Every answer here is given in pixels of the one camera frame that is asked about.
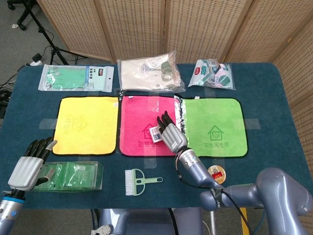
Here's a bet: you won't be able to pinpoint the pink microfibre cloth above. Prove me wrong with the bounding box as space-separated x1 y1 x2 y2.
118 94 184 158

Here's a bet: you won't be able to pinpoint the clear green plastic box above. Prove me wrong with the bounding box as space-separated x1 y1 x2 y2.
29 161 104 192

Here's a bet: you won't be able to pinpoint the grey-blue robot torso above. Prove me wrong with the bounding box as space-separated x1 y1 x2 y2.
90 208 203 235

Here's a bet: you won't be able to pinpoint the black floor cables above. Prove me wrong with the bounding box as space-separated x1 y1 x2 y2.
0 82 17 113

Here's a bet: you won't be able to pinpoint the round gold tin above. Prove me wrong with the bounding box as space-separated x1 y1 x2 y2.
207 165 226 186

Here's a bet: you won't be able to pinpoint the green brush with white bristles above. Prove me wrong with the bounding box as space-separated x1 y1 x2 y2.
124 168 164 196

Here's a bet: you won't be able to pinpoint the black office chair base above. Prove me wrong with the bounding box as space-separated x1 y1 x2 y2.
6 0 37 31

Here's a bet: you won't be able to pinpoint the green white packet in plastic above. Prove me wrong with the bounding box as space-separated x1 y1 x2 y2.
187 58 237 91

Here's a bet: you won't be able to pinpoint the green microfibre cloth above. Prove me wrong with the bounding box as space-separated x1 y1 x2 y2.
182 97 248 159

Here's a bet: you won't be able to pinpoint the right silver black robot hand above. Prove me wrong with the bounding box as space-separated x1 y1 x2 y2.
156 110 188 154

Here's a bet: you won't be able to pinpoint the black tripod stand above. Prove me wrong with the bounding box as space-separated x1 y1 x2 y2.
23 0 88 66

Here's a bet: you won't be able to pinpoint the beige bag in clear plastic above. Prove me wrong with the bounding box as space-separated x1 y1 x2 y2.
116 50 186 94

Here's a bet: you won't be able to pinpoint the yellow microfibre cloth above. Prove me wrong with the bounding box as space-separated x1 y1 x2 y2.
50 95 119 157

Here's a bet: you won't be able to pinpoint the small white red box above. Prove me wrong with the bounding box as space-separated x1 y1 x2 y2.
148 125 165 143

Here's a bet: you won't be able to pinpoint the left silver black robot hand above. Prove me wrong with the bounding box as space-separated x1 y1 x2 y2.
7 136 58 191

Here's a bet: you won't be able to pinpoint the clear tape strip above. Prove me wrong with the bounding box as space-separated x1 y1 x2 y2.
244 118 260 130
39 118 58 130
144 155 157 169

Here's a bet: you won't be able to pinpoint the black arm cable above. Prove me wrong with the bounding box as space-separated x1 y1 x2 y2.
175 156 256 235

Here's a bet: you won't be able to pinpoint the packaged green rubber gloves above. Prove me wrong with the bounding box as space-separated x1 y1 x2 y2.
38 64 115 93

